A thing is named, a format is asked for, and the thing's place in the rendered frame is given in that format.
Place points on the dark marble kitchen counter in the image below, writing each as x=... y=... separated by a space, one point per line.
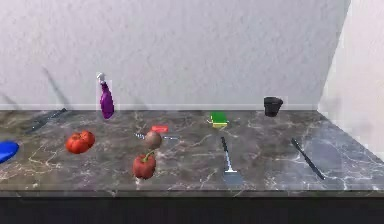
x=200 y=160

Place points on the green and yellow sponge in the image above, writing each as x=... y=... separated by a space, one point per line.
x=218 y=119

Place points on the silver butter knife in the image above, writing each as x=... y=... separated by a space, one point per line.
x=170 y=137

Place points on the small red card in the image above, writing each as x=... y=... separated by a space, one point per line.
x=160 y=128

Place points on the brown potato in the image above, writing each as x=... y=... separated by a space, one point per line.
x=153 y=139

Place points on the red bell pepper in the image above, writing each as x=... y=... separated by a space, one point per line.
x=144 y=165

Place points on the black cup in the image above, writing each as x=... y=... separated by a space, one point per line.
x=272 y=106

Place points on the purple spray bottle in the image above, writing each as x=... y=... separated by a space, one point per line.
x=107 y=101

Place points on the red tomato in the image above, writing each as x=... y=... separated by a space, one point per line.
x=79 y=142

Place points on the black knife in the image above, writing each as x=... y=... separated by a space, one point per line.
x=307 y=158

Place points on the dark grey utensil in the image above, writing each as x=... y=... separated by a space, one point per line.
x=45 y=120

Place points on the blue plate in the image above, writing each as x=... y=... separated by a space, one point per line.
x=6 y=150

